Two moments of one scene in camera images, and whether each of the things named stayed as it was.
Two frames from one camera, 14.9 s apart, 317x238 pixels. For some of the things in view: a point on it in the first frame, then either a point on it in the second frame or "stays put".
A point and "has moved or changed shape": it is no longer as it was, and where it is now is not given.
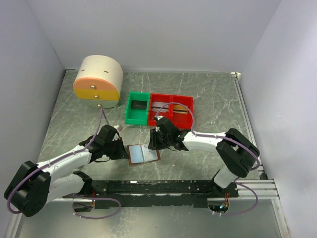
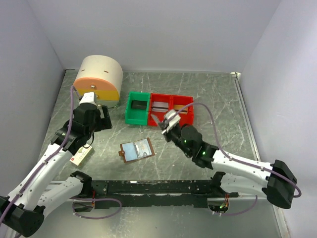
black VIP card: (138, 104) stays put
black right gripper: (153, 145) -> (167, 135)
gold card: (180, 109) stays put
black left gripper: (122, 153) -> (104, 123)
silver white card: (157, 105) stays put
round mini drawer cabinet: (98, 81) stays put
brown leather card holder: (140, 153) has moved or changed shape
